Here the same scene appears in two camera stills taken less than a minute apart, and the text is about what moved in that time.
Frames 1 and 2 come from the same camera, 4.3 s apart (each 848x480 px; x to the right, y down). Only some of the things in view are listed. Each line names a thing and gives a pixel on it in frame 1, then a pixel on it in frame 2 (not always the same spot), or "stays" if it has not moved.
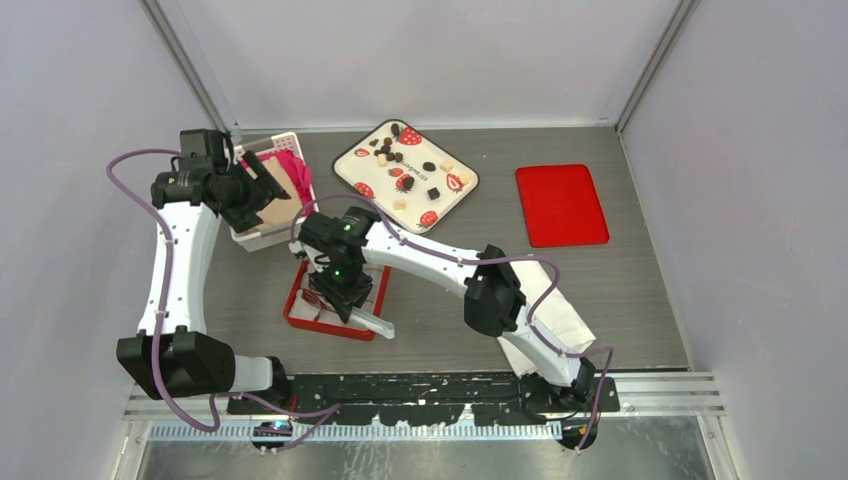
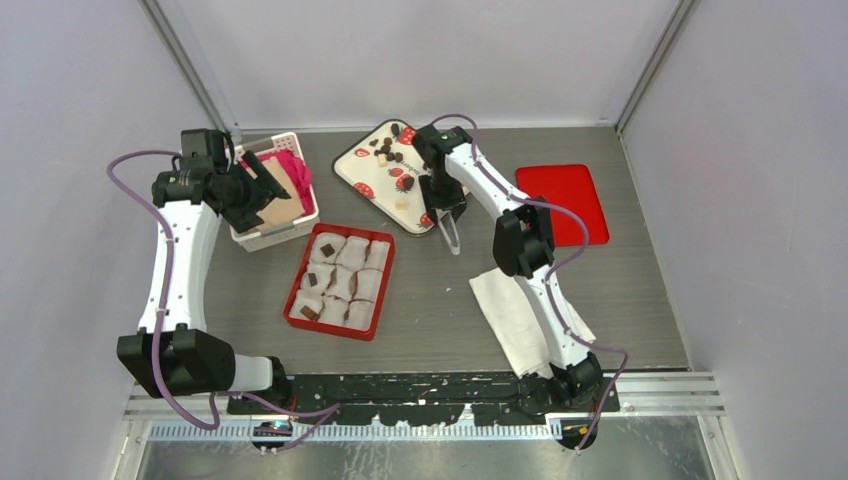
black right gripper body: x=344 y=286 → x=440 y=191
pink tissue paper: x=299 y=173 stays
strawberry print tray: x=407 y=174 stays
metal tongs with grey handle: x=371 y=322 → x=454 y=250
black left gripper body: x=246 y=195 stays
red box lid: x=561 y=205 stays
